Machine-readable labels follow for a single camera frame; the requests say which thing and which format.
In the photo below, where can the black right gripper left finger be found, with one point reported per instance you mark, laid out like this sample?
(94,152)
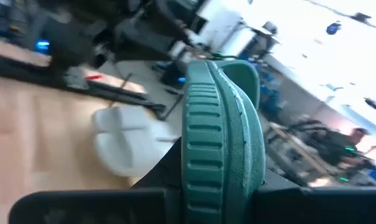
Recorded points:
(169,174)

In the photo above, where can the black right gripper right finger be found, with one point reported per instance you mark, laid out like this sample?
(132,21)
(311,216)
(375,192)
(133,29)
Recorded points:
(273,183)

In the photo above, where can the grey rubber slide sandal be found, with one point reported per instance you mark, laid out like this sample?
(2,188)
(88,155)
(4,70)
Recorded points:
(135,152)
(122,116)

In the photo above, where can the green rubber slide sandal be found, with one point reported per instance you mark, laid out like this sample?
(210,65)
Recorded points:
(218,140)

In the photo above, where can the person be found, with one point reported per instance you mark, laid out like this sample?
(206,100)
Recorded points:
(346,146)

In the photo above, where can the black computer with blue light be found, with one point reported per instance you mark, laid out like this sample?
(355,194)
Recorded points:
(172,74)
(42,45)

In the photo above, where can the red strip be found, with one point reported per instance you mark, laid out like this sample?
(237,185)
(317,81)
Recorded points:
(94,77)

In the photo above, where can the black metal table frame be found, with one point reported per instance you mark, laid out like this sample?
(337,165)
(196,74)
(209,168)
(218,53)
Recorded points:
(20,73)

